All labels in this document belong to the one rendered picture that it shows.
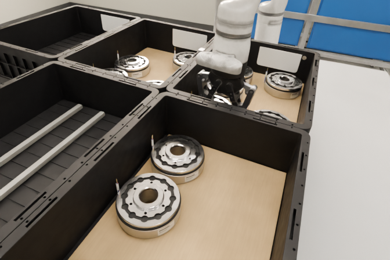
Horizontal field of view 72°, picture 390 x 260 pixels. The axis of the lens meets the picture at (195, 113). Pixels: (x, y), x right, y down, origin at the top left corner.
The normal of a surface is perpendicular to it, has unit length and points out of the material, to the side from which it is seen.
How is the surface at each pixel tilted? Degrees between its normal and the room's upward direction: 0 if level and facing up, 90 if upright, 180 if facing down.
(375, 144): 0
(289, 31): 90
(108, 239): 0
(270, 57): 90
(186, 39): 90
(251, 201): 0
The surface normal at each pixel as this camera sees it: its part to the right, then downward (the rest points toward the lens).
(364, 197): 0.05, -0.80
